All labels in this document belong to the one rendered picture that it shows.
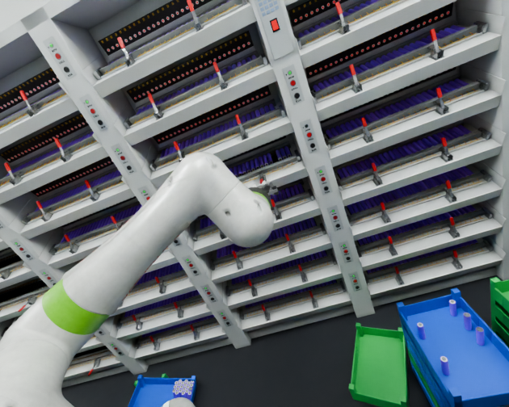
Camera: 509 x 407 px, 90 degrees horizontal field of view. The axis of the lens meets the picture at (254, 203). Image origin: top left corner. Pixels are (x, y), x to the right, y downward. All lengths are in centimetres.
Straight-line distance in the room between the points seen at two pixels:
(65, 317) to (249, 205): 37
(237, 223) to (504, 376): 84
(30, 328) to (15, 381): 11
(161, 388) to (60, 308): 123
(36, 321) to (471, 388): 103
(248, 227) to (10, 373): 40
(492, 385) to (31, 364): 104
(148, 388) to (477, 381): 143
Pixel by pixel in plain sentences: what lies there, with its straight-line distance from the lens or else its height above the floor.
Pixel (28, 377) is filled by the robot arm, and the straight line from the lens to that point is 53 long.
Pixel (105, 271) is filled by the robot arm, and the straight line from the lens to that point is 54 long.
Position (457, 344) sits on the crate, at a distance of 110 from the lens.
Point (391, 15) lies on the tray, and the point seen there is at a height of 126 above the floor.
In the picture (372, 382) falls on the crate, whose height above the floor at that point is 0.
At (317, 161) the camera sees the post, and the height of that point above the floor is 89.
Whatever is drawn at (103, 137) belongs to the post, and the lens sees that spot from 116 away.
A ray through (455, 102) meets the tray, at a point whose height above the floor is 90.
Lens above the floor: 123
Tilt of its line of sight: 23 degrees down
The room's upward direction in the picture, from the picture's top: 24 degrees counter-clockwise
